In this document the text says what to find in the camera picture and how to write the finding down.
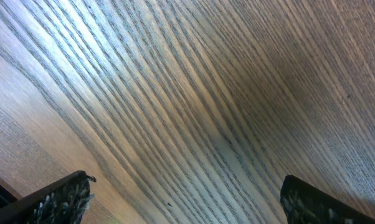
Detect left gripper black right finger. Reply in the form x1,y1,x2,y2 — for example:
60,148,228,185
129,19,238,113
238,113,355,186
280,175,375,224

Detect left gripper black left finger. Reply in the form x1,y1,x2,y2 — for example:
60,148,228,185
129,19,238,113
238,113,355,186
0,170,97,224

